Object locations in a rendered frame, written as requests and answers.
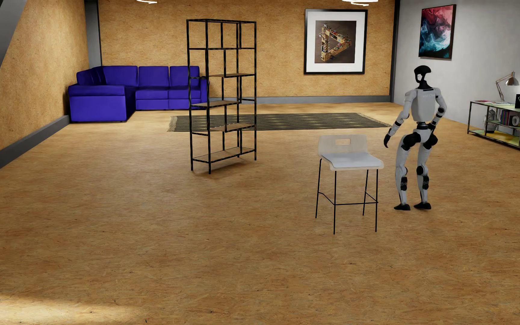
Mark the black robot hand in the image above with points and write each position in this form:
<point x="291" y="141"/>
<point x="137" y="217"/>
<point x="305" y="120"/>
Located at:
<point x="431" y="127"/>
<point x="387" y="140"/>

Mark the light gray stool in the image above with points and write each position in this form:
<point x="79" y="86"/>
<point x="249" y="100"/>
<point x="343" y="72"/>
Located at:
<point x="348" y="160"/>

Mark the white ceiling light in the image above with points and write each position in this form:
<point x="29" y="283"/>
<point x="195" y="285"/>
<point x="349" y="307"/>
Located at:
<point x="359" y="2"/>
<point x="147" y="1"/>

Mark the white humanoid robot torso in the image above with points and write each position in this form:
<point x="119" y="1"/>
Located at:
<point x="424" y="106"/>

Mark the robot right leg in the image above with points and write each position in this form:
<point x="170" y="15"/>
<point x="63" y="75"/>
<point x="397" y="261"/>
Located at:
<point x="403" y="169"/>

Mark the robot leg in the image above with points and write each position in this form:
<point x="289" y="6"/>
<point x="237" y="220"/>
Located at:
<point x="403" y="169"/>
<point x="424" y="169"/>

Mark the robot left leg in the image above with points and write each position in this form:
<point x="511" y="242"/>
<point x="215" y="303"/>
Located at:
<point x="424" y="169"/>

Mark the black robot head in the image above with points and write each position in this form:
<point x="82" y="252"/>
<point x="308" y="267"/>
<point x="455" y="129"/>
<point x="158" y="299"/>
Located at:
<point x="422" y="73"/>

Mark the pink flat book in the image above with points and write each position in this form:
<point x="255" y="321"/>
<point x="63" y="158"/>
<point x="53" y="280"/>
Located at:
<point x="483" y="101"/>

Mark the gray round vase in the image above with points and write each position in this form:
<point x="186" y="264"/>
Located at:
<point x="490" y="122"/>

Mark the row of books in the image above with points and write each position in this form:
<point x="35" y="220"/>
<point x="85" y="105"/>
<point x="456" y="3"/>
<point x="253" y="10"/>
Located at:
<point x="507" y="118"/>

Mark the metal console table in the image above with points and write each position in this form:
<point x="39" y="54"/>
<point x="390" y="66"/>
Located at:
<point x="508" y="131"/>

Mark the silver desk lamp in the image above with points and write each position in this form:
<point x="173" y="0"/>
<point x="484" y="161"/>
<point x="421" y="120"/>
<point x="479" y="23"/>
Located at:
<point x="506" y="85"/>

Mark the abstract red blue painting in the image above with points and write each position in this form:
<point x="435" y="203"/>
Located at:
<point x="437" y="31"/>

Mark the dark striped rug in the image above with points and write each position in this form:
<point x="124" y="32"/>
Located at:
<point x="287" y="121"/>

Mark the black framed triangle picture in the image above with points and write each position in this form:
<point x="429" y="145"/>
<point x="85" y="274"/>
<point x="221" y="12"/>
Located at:
<point x="335" y="41"/>

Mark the black metal shelving unit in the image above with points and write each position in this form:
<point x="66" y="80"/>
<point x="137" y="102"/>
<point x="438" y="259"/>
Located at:
<point x="222" y="97"/>

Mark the blue sectional sofa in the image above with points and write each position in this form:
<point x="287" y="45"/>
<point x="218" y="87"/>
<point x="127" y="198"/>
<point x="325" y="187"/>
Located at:
<point x="120" y="92"/>

